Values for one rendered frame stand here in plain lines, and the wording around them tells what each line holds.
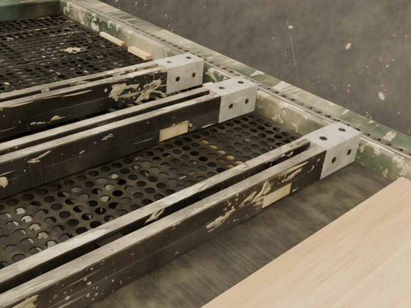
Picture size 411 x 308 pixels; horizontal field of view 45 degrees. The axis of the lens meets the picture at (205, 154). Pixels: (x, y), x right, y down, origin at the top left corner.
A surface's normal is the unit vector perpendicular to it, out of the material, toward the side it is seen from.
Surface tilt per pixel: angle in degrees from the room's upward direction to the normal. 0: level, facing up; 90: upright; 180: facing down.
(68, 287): 90
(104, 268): 90
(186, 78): 90
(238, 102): 90
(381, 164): 35
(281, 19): 0
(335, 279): 54
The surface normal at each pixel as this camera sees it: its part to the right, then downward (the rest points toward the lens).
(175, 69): 0.68, 0.43
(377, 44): -0.54, -0.26
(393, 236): 0.09, -0.86
